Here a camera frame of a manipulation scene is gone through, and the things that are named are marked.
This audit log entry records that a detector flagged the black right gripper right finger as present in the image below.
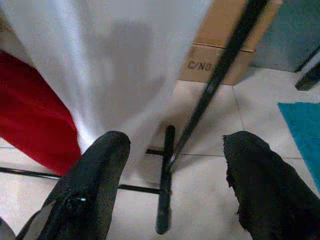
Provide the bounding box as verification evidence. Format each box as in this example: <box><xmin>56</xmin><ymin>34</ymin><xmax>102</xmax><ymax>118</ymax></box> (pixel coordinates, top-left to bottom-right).
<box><xmin>221</xmin><ymin>130</ymin><xmax>320</xmax><ymax>240</ymax></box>

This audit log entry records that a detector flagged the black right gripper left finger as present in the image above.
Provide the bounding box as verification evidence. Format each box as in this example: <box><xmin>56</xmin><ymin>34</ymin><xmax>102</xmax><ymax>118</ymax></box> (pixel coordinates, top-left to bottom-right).
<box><xmin>14</xmin><ymin>130</ymin><xmax>132</xmax><ymax>240</ymax></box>

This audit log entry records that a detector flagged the white polo shirt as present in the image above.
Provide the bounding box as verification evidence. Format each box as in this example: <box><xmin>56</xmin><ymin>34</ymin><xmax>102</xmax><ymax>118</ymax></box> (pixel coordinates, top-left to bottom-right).
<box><xmin>0</xmin><ymin>0</ymin><xmax>215</xmax><ymax>163</ymax></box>

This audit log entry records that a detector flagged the teal floor rug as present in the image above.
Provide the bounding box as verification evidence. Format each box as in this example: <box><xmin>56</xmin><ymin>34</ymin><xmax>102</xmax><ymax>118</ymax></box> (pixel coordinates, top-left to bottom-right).
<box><xmin>277</xmin><ymin>101</ymin><xmax>320</xmax><ymax>195</ymax></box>

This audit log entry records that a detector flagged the black clothes rack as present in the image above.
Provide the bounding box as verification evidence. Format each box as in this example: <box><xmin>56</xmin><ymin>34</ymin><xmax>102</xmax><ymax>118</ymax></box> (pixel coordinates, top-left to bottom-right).
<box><xmin>0</xmin><ymin>0</ymin><xmax>272</xmax><ymax>235</ymax></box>

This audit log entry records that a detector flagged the red polo shirt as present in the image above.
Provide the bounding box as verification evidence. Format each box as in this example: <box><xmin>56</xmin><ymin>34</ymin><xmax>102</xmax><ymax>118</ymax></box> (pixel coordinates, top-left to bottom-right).
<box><xmin>0</xmin><ymin>49</ymin><xmax>83</xmax><ymax>176</ymax></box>

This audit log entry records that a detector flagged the black furniture leg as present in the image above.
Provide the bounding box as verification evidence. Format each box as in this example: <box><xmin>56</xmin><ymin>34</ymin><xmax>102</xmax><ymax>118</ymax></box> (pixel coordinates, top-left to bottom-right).
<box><xmin>294</xmin><ymin>44</ymin><xmax>320</xmax><ymax>92</ymax></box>

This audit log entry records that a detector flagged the printed cardboard box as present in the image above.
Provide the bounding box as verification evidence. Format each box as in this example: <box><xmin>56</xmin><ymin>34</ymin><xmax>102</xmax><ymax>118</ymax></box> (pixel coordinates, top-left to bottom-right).
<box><xmin>177</xmin><ymin>0</ymin><xmax>285</xmax><ymax>86</ymax></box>

